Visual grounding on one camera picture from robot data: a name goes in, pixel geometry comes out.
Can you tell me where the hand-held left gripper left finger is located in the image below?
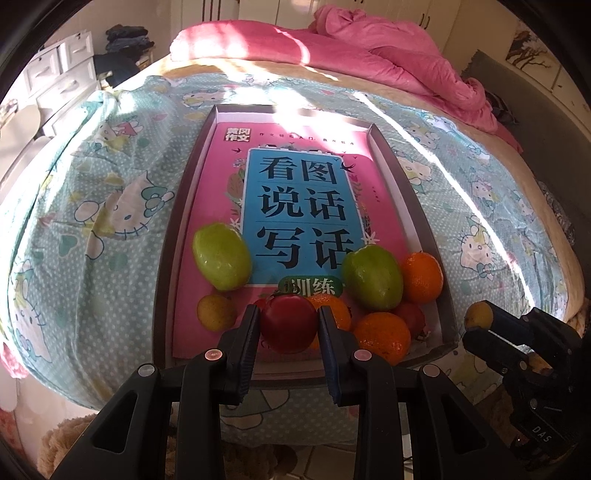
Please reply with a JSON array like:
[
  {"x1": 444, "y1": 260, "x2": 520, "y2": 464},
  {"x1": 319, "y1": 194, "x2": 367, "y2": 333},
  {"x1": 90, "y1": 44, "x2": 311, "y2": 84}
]
[{"x1": 51, "y1": 304, "x2": 262, "y2": 480}]

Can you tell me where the dark bag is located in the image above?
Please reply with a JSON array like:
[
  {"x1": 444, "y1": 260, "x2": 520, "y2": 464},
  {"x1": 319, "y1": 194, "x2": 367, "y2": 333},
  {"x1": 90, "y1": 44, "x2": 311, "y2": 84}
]
[{"x1": 95, "y1": 52, "x2": 141, "y2": 86}]

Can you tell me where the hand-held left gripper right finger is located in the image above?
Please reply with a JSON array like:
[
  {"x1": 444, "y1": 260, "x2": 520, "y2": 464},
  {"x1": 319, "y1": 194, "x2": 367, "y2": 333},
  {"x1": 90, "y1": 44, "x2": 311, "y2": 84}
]
[{"x1": 318, "y1": 305, "x2": 532, "y2": 480}]

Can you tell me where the cat printed blue blanket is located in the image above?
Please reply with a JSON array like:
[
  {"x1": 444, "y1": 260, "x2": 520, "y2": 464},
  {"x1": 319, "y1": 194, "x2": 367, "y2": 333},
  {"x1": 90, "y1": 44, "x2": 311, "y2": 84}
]
[{"x1": 0, "y1": 74, "x2": 575, "y2": 439}]

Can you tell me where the small yellow fruit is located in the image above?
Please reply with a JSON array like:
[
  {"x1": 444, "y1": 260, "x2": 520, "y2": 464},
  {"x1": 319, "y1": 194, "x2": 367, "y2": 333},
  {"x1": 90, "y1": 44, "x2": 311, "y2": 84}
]
[
  {"x1": 464, "y1": 300, "x2": 494, "y2": 329},
  {"x1": 197, "y1": 294, "x2": 238, "y2": 332}
]

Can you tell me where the orange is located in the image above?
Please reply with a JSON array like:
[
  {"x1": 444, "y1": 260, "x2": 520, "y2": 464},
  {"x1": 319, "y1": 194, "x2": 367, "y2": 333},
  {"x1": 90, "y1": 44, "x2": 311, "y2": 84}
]
[
  {"x1": 353, "y1": 312, "x2": 411, "y2": 365},
  {"x1": 399, "y1": 251, "x2": 444, "y2": 304},
  {"x1": 307, "y1": 294, "x2": 354, "y2": 350}
]

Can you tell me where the dark patterned pillow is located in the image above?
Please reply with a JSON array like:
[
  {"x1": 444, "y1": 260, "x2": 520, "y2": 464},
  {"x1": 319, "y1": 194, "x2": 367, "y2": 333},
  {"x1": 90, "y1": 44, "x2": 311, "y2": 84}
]
[{"x1": 538, "y1": 180, "x2": 578, "y2": 250}]

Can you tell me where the tree painting wall poster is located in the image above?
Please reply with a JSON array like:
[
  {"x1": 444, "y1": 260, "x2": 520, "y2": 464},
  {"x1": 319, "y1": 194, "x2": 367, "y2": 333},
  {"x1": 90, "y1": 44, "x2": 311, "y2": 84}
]
[{"x1": 505, "y1": 21, "x2": 561, "y2": 75}]

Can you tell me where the green apple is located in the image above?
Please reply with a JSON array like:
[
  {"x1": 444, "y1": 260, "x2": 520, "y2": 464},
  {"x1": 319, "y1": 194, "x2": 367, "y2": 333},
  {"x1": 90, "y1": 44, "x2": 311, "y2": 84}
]
[
  {"x1": 192, "y1": 223, "x2": 252, "y2": 292},
  {"x1": 342, "y1": 244, "x2": 404, "y2": 311}
]

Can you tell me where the pink and blue book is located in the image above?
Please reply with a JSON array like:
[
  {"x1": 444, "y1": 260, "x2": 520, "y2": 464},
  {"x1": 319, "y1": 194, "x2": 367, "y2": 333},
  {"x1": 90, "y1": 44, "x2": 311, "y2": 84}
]
[{"x1": 173, "y1": 122, "x2": 416, "y2": 363}]

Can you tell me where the dark striped pillow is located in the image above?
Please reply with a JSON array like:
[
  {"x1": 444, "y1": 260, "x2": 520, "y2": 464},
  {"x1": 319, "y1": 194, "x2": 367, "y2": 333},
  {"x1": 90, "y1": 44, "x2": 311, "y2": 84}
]
[{"x1": 485, "y1": 90, "x2": 522, "y2": 130}]

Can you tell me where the brown plush toy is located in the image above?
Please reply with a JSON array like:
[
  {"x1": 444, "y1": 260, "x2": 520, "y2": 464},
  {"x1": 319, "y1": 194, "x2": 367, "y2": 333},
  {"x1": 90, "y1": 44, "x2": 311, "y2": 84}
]
[{"x1": 37, "y1": 415, "x2": 107, "y2": 480}]

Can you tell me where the pink quilt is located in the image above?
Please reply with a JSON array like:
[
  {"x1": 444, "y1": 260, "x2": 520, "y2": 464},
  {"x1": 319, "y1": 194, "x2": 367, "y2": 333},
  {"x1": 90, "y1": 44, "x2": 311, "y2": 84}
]
[{"x1": 168, "y1": 6, "x2": 525, "y2": 153}]

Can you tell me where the pile of dark clothes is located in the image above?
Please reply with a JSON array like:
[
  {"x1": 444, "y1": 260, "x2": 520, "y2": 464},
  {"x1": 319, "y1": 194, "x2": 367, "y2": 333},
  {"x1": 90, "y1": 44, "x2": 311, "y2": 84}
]
[{"x1": 105, "y1": 25, "x2": 155, "y2": 51}]

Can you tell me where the pink book tray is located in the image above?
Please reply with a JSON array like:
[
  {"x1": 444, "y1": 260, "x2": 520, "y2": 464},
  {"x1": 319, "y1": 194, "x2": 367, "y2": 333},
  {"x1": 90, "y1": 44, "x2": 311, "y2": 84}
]
[{"x1": 152, "y1": 104, "x2": 460, "y2": 381}]

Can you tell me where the white drawer chest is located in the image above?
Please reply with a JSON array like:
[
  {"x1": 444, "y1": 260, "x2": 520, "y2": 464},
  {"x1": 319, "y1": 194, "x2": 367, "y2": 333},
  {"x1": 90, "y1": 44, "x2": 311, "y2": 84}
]
[{"x1": 21, "y1": 30, "x2": 100, "y2": 125}]

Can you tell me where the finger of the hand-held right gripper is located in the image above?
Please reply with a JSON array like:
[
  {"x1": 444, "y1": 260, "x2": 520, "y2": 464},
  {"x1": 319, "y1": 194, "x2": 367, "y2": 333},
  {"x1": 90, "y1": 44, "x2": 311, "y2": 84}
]
[
  {"x1": 462, "y1": 329, "x2": 528, "y2": 376},
  {"x1": 489, "y1": 301, "x2": 526, "y2": 343}
]

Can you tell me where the grey headboard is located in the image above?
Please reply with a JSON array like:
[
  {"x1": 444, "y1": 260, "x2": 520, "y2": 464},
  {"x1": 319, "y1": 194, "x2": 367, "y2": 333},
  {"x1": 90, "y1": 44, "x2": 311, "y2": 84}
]
[{"x1": 462, "y1": 48, "x2": 591, "y2": 296}]

